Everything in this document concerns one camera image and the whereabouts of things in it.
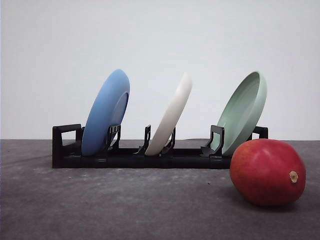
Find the green plate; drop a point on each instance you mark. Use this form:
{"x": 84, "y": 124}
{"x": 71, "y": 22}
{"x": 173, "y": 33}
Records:
{"x": 241, "y": 112}

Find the blue plate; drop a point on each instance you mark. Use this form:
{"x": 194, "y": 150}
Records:
{"x": 106, "y": 110}

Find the white plate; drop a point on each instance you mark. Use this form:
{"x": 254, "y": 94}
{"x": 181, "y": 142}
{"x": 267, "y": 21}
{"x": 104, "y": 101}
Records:
{"x": 163, "y": 130}

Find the black plastic dish rack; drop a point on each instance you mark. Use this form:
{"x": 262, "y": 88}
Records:
{"x": 67, "y": 151}

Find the red pomegranate fruit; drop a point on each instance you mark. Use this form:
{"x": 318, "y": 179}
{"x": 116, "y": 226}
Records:
{"x": 267, "y": 172}

